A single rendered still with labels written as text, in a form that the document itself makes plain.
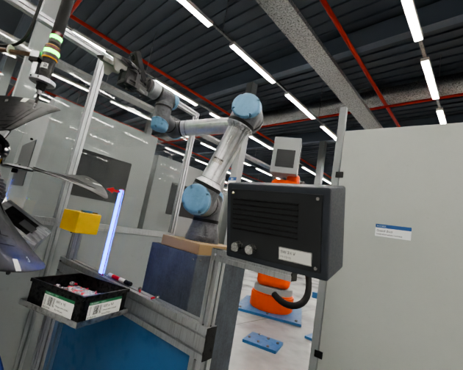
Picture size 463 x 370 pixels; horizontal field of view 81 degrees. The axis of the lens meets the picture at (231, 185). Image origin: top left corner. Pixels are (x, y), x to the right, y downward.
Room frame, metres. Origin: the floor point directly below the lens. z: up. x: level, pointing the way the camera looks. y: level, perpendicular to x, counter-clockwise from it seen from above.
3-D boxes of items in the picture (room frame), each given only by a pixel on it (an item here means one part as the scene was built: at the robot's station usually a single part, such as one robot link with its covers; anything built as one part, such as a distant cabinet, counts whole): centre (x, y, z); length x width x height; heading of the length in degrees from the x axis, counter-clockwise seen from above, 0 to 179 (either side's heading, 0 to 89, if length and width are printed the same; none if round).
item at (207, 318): (0.76, 0.00, 0.96); 0.03 x 0.03 x 0.20; 52
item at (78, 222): (1.27, 0.65, 1.02); 0.16 x 0.10 x 0.11; 52
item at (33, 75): (0.81, 0.65, 1.50); 0.09 x 0.07 x 0.10; 87
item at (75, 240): (1.27, 0.65, 0.92); 0.03 x 0.03 x 0.12; 52
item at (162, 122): (1.18, 0.36, 1.54); 0.11 x 0.08 x 0.11; 167
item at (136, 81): (1.04, 0.46, 1.63); 0.12 x 0.08 x 0.09; 142
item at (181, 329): (1.03, 0.34, 0.82); 0.90 x 0.04 x 0.08; 52
